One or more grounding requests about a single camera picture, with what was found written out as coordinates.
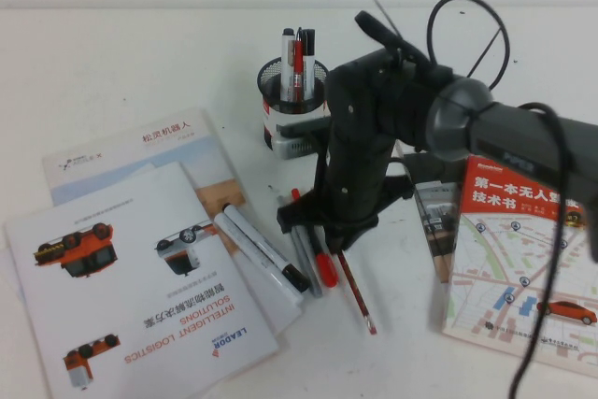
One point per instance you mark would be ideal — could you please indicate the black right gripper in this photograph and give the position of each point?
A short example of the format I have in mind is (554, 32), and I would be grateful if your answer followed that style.
(355, 137)

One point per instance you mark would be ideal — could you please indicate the dark red pencil with eraser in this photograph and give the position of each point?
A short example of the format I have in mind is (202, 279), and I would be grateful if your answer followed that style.
(357, 296)

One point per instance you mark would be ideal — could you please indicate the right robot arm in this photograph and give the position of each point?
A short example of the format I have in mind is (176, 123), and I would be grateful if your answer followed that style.
(537, 142)

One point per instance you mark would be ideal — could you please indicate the red and black pen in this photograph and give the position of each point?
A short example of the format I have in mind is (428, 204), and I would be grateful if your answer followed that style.
(327, 268)

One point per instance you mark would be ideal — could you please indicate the grey pen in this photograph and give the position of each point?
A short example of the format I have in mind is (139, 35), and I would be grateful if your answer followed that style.
(309, 270)

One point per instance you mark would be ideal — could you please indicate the black mesh pen holder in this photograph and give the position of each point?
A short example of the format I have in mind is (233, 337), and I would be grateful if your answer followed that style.
(271, 86)

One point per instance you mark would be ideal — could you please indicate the red pen with label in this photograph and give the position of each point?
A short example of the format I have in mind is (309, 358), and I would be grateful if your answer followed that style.
(297, 60)

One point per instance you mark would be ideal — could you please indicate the white marker with black cap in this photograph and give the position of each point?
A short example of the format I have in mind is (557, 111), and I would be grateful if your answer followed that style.
(308, 69)
(261, 242)

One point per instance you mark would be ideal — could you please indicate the AgileX brochure with grey photo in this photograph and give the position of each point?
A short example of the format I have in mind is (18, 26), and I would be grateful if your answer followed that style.
(434, 231)

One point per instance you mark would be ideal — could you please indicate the red book with map cover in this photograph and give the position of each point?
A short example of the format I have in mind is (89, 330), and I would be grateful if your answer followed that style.
(490, 254)

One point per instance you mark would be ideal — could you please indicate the white marker with grey cap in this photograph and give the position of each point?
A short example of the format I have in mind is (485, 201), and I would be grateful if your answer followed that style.
(287, 58)

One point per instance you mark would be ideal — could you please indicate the white Leador logistics brochure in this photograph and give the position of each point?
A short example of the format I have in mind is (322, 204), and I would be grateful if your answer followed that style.
(131, 287)

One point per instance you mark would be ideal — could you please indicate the AgileX brochure with wood photo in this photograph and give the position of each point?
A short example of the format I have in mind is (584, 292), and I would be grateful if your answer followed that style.
(117, 156)

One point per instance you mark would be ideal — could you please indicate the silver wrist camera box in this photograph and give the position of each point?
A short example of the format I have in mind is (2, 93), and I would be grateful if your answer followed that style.
(299, 146)

